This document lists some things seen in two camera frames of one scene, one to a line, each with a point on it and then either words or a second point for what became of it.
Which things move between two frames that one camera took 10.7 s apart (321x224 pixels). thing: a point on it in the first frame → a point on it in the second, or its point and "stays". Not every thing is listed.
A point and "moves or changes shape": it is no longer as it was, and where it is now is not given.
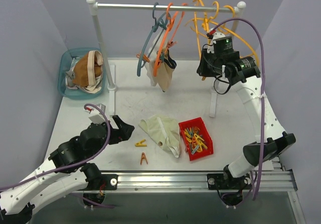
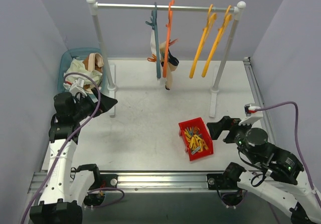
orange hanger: x=177 y=16 → x=167 y=44
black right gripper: x=203 y=65 → x=228 y=129
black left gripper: x=115 y=132 → x=93 y=104
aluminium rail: x=280 y=178 stays
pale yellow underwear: x=164 y=131 → x=77 y=66
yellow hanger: x=229 y=25 moves or changes shape
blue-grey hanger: x=156 y=25 → x=154 y=23
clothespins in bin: x=193 y=136 stays
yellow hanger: x=202 y=25 → x=211 y=17
